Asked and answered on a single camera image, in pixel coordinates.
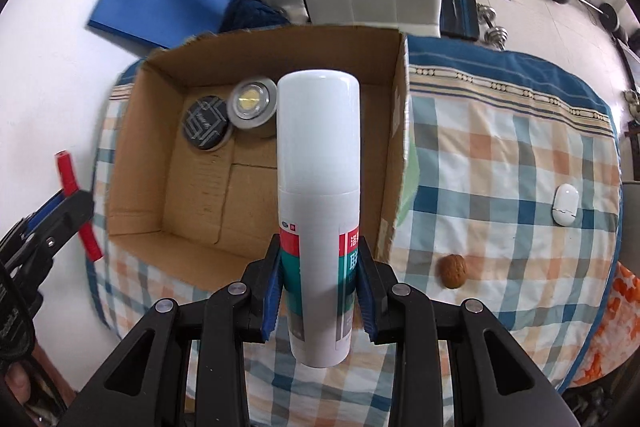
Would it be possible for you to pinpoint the orange patterned cushion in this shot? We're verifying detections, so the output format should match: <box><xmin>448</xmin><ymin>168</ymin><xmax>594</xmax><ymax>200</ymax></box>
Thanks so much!
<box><xmin>570</xmin><ymin>262</ymin><xmax>640</xmax><ymax>387</ymax></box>

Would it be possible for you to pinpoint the plaid tablecloth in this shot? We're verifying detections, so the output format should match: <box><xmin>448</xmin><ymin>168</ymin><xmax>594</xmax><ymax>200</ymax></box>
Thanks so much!
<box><xmin>86</xmin><ymin>33</ymin><xmax>625</xmax><ymax>427</ymax></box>

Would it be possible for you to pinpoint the brown walnut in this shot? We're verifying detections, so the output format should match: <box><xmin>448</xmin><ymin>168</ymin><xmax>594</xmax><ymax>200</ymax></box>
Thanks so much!
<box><xmin>437</xmin><ymin>254</ymin><xmax>468</xmax><ymax>289</ymax></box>

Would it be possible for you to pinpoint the black round 'ME tin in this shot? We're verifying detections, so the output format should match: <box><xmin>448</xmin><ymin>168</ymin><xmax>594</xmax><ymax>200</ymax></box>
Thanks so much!
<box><xmin>181</xmin><ymin>95</ymin><xmax>233</xmax><ymax>152</ymax></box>

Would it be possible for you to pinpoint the white earbuds case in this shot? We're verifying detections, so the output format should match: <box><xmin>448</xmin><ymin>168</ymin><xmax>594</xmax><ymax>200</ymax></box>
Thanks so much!
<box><xmin>551</xmin><ymin>183</ymin><xmax>580</xmax><ymax>227</ymax></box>

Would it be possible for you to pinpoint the chrome dumbbell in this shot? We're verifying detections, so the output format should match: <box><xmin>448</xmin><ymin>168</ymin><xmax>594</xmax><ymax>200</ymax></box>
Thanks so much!
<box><xmin>476</xmin><ymin>4</ymin><xmax>509</xmax><ymax>51</ymax></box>

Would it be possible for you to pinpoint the silver round tin gold centre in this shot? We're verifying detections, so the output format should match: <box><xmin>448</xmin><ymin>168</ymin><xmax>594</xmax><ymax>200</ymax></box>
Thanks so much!
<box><xmin>227</xmin><ymin>77</ymin><xmax>278</xmax><ymax>136</ymax></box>

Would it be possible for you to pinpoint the white spray bottle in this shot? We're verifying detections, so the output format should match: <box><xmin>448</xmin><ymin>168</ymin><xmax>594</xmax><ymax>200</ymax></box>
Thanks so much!
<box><xmin>277</xmin><ymin>69</ymin><xmax>360</xmax><ymax>369</ymax></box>

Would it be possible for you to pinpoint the open cardboard box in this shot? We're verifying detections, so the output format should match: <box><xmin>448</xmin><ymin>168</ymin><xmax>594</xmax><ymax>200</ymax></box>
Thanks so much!
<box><xmin>106</xmin><ymin>25</ymin><xmax>408</xmax><ymax>291</ymax></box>

